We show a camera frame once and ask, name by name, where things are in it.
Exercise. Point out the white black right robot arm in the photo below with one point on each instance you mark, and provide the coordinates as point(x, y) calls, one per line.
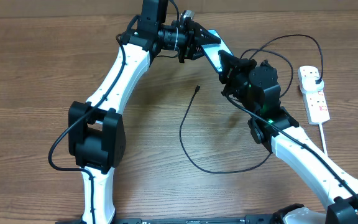
point(257, 91)

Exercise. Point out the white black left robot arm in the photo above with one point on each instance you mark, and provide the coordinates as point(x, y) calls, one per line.
point(97, 137)

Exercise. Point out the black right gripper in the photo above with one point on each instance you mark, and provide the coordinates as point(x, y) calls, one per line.
point(229, 65)

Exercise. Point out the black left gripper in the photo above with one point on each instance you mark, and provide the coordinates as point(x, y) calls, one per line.
point(193, 30)

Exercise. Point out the white charger plug adapter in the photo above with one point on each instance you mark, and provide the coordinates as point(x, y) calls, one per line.
point(311, 84)

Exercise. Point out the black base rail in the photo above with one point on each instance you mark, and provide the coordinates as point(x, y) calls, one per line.
point(301, 216)

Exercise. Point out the Samsung Galaxy smartphone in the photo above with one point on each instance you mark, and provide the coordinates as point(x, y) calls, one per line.
point(211, 52)

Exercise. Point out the white power strip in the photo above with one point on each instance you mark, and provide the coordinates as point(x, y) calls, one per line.
point(315, 103)

